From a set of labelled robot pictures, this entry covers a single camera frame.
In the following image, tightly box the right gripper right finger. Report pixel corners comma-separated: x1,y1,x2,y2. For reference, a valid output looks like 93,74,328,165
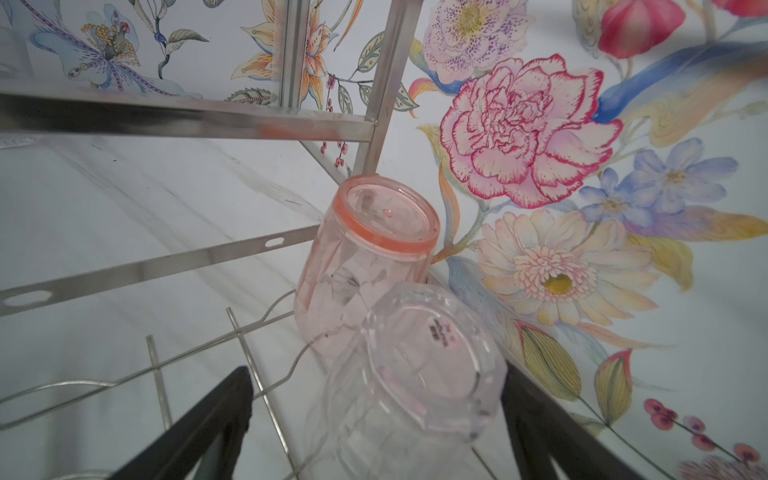
501,363,640,479

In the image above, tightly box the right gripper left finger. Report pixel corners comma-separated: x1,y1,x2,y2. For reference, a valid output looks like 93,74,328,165
111,366,254,479

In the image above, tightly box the chrome two-tier dish rack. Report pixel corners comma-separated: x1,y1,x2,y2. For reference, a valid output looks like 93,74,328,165
0,0,499,480

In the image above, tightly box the pink glass cup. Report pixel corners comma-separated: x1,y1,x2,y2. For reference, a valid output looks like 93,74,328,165
293,174,440,359

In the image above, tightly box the clear glass cup small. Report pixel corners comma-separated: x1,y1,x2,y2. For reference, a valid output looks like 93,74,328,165
303,283,507,479

